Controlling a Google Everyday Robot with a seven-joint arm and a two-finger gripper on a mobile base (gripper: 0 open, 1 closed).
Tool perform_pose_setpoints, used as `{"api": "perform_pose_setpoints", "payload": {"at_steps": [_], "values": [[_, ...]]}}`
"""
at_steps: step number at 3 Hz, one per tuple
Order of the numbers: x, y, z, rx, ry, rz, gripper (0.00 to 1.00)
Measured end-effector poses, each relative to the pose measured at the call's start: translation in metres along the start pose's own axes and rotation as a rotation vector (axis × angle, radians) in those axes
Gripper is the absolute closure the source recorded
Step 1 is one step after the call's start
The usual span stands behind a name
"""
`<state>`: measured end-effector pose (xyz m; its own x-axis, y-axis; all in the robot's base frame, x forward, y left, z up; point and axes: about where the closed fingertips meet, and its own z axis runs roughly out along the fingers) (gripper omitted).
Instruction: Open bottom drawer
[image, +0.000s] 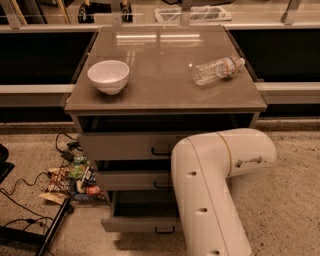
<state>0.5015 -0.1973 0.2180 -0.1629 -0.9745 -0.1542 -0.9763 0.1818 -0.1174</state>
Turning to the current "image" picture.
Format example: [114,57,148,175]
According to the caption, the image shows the grey drawer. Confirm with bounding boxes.
[101,190,182,234]
[95,170,173,191]
[78,132,194,162]

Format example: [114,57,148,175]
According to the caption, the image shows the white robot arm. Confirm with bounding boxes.
[171,128,277,256]

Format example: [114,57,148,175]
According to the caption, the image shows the grey drawer cabinet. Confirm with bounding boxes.
[63,25,268,201]

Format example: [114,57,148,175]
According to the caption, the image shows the white ceramic bowl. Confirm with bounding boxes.
[87,60,130,95]

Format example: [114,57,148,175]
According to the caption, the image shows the clear plastic water bottle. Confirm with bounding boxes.
[192,56,245,86]

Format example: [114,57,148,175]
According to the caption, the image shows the pile of snack packages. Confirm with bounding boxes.
[39,156,106,204]

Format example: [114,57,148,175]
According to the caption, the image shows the black caster wheel right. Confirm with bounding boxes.
[121,4,133,23]

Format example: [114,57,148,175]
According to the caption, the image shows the black caster wheel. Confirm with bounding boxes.
[78,4,94,24]
[121,4,133,23]

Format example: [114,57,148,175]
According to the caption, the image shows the black caster wheel left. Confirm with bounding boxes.
[78,4,94,24]

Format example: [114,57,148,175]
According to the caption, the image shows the black stand base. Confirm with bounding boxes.
[0,197,74,256]

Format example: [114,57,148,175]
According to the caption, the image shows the black power adapter cable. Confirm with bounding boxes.
[55,132,83,164]

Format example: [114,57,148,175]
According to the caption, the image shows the white wire basket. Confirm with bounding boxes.
[154,6,232,23]

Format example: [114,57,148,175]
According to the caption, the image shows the black floor cables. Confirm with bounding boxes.
[0,171,55,234]

